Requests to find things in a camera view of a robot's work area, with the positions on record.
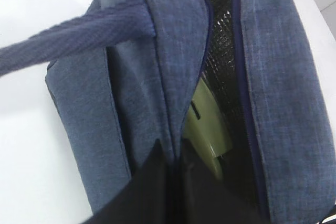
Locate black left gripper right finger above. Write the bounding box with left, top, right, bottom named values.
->
left=181, top=140, right=265, bottom=223

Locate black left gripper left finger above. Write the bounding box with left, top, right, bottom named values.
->
left=86, top=140, right=171, bottom=224

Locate glass container green lid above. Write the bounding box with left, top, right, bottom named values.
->
left=183, top=79, right=233, bottom=180

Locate navy blue lunch bag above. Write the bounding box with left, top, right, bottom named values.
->
left=1, top=0, right=335, bottom=223

